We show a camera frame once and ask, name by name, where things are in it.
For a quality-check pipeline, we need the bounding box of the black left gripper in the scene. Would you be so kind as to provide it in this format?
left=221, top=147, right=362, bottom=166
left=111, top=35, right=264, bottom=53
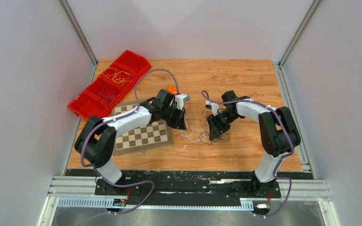
left=162, top=105, right=187, bottom=131

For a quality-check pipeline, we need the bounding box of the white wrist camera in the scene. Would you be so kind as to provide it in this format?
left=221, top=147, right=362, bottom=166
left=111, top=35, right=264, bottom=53
left=175, top=94, right=189, bottom=110
left=205, top=100, right=220, bottom=116

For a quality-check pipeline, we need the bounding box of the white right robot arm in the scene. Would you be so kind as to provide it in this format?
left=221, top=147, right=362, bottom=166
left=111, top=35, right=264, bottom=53
left=201, top=90, right=301, bottom=197

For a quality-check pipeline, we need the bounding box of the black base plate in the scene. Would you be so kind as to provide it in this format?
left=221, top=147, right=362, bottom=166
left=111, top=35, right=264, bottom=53
left=65, top=169, right=314, bottom=207

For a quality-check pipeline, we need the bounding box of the yellow wire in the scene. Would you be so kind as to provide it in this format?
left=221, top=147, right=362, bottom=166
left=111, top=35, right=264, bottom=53
left=106, top=68, right=135, bottom=86

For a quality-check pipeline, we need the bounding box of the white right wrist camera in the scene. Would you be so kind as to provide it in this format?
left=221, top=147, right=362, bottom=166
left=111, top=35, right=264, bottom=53
left=205, top=100, right=220, bottom=116

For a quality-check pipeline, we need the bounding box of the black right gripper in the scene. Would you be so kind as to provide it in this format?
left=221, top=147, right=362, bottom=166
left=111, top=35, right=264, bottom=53
left=207, top=110, right=241, bottom=141

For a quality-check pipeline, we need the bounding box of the aluminium frame rail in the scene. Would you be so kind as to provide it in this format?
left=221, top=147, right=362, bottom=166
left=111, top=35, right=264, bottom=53
left=38, top=176, right=339, bottom=226

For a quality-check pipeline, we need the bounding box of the white wire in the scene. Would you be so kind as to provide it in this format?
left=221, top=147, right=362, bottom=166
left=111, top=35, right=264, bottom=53
left=180, top=112, right=211, bottom=145

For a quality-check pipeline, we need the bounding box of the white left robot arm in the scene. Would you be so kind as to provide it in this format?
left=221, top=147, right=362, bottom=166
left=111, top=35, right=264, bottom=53
left=74, top=89, right=189, bottom=195

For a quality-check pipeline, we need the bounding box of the orange pipe elbow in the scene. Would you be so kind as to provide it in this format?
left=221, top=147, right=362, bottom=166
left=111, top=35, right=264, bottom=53
left=166, top=85, right=178, bottom=95

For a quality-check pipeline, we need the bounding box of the wooden chessboard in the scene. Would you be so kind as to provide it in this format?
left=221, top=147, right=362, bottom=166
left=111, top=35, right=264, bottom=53
left=113, top=120, right=173, bottom=156

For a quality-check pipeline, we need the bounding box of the red plastic bin tray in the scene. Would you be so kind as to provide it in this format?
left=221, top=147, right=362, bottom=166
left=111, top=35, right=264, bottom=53
left=67, top=50, right=151, bottom=119

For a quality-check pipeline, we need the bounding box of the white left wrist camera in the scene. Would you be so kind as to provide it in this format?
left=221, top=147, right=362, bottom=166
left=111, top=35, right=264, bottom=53
left=175, top=94, right=189, bottom=110

